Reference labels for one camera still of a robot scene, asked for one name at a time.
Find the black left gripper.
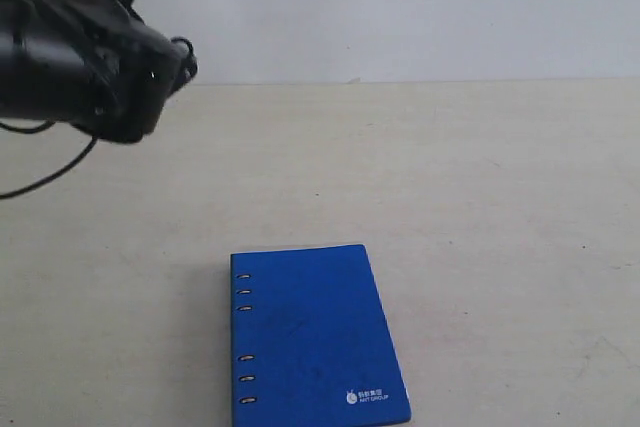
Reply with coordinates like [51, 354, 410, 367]
[69, 0, 199, 144]

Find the blue ring binder notebook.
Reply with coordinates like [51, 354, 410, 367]
[230, 244, 412, 427]

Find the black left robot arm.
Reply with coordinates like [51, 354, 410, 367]
[1, 0, 198, 144]

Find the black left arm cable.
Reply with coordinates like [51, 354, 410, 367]
[0, 116, 101, 200]

